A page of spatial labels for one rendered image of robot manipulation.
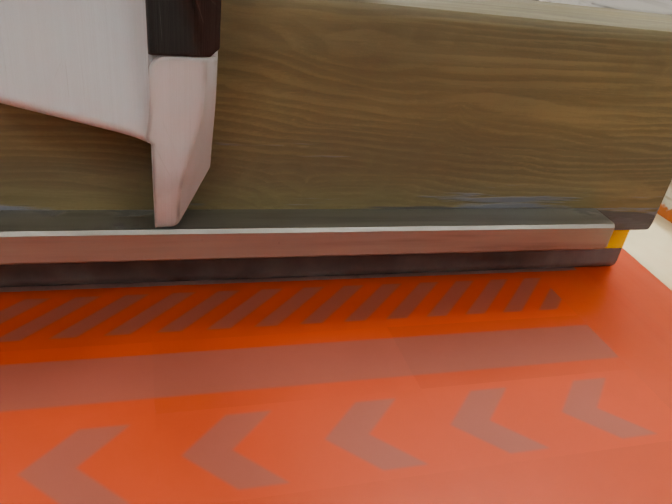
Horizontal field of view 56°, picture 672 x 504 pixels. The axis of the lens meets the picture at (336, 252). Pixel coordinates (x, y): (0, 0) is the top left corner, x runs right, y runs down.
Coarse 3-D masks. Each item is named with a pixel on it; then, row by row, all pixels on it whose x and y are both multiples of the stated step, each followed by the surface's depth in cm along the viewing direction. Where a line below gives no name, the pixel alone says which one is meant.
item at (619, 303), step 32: (576, 288) 25; (608, 288) 25; (640, 288) 26; (608, 320) 23; (640, 320) 24; (640, 352) 22; (640, 448) 18; (384, 480) 16; (416, 480) 16; (448, 480) 16; (480, 480) 16; (512, 480) 16; (544, 480) 16; (576, 480) 16; (608, 480) 16; (640, 480) 17
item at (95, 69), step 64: (0, 0) 14; (64, 0) 14; (128, 0) 14; (0, 64) 14; (64, 64) 14; (128, 64) 15; (192, 64) 14; (128, 128) 15; (192, 128) 15; (192, 192) 18
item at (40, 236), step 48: (0, 240) 17; (48, 240) 17; (96, 240) 17; (144, 240) 18; (192, 240) 18; (240, 240) 19; (288, 240) 19; (336, 240) 20; (384, 240) 20; (432, 240) 21; (480, 240) 21; (528, 240) 22; (576, 240) 22
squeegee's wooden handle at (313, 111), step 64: (256, 0) 17; (320, 0) 17; (384, 0) 18; (448, 0) 18; (512, 0) 20; (256, 64) 17; (320, 64) 18; (384, 64) 18; (448, 64) 19; (512, 64) 19; (576, 64) 20; (640, 64) 21; (0, 128) 17; (64, 128) 17; (256, 128) 18; (320, 128) 19; (384, 128) 19; (448, 128) 20; (512, 128) 21; (576, 128) 21; (640, 128) 22; (0, 192) 17; (64, 192) 18; (128, 192) 18; (256, 192) 19; (320, 192) 20; (384, 192) 21; (448, 192) 21; (512, 192) 22; (576, 192) 23; (640, 192) 24
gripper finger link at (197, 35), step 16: (160, 0) 13; (176, 0) 14; (192, 0) 13; (208, 0) 13; (160, 16) 14; (176, 16) 14; (192, 16) 14; (208, 16) 14; (160, 32) 14; (176, 32) 14; (192, 32) 14; (208, 32) 14; (160, 48) 14; (176, 48) 14; (192, 48) 14; (208, 48) 14
